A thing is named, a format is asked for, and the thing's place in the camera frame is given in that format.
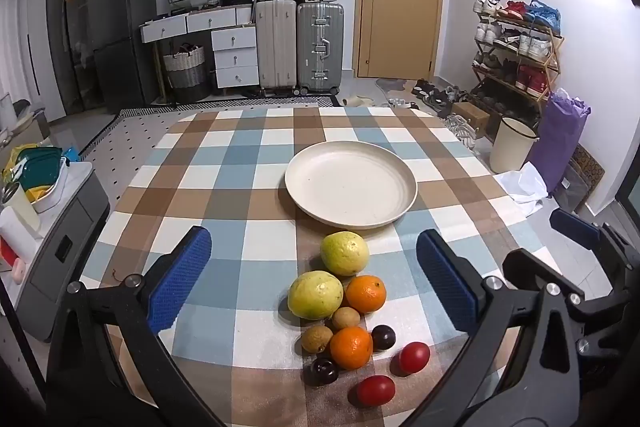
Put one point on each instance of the white paper towel roll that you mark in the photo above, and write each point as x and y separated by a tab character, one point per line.
17	237

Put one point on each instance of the beige slippers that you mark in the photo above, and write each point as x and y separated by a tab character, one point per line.
359	99

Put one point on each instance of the silver suitcase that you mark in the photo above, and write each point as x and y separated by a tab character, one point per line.
320	47

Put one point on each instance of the cream round plate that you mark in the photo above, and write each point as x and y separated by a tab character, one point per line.
350	182

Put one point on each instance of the woven grey white basket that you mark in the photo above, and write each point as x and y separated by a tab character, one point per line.
185	72

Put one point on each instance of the grey storage cabinet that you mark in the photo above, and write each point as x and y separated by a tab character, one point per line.
65	247

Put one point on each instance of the white crumpled paper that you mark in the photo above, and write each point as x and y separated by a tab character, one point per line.
522	189

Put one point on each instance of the scattered dark shoes group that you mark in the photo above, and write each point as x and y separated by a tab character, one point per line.
440	94

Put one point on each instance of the dark purple plum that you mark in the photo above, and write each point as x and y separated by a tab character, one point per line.
323	372
383	337

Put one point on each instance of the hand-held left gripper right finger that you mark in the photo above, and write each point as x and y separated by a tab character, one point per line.
445	282

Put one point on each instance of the orange mandarin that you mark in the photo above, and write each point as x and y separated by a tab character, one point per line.
366	293
351	347

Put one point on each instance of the brown doormat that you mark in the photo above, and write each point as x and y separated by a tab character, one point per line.
582	177

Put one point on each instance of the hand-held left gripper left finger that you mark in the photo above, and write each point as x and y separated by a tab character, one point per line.
180	277

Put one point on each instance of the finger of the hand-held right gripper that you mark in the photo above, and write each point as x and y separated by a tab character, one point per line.
575	227
525	267

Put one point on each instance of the red tomato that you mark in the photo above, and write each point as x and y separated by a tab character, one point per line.
375	391
414	357

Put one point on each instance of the green white bag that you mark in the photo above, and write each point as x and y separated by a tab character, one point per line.
40	167

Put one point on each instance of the checkered tablecloth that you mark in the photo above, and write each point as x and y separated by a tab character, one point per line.
225	187

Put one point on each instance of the purple bag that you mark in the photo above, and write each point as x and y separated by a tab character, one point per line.
557	142

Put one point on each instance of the white bucket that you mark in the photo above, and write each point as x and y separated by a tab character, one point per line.
512	144

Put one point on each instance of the yellow-green lemon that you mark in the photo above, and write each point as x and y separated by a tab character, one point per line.
315	294
344	253

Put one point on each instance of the beige suitcase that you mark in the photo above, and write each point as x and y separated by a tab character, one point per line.
276	47

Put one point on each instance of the white sheer curtain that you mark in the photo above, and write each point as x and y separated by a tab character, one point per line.
25	57

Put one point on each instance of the cardboard box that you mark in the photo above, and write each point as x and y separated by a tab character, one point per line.
472	117

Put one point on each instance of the small brown round fruit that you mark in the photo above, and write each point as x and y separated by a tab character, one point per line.
316	338
346	318

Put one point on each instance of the white dresser with drawers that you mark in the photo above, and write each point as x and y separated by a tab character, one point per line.
232	52

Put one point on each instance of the dark glass cabinet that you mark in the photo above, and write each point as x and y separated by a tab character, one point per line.
72	17

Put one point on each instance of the wooden shoe rack with shoes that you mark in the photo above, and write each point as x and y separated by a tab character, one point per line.
525	47

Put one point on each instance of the grey refrigerator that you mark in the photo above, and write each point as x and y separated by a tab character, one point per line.
122	32

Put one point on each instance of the dotted grey carpet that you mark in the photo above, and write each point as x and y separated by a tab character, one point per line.
125	132

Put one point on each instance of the white cup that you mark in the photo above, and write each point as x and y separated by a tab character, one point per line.
20	207

